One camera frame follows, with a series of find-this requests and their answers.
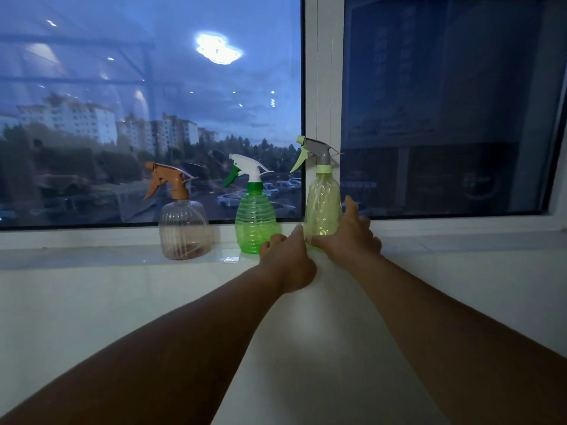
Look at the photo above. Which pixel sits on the white framed window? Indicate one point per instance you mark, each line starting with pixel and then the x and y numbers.
pixel 323 84

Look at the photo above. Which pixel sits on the person's left hand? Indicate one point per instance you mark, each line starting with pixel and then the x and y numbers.
pixel 288 265

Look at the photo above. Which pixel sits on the person's left forearm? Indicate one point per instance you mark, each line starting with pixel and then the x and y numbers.
pixel 155 358

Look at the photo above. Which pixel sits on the clear bottle with orange sprayer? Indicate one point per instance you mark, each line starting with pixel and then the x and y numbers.
pixel 184 230

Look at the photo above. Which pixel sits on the green ribbed spray bottle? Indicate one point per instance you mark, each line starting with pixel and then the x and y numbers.
pixel 256 221

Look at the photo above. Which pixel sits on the person's right hand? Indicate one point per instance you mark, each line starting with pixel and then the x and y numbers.
pixel 350 243

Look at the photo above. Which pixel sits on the white green trigger sprayer head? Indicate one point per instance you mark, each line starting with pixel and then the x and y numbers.
pixel 250 165

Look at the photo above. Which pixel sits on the person's right forearm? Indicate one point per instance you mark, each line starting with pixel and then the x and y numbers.
pixel 465 349

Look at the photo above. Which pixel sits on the yellow-green spray bottle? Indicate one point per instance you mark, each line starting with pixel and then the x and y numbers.
pixel 322 203

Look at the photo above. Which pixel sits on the grey yellow trigger sprayer head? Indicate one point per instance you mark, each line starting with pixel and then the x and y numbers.
pixel 321 150

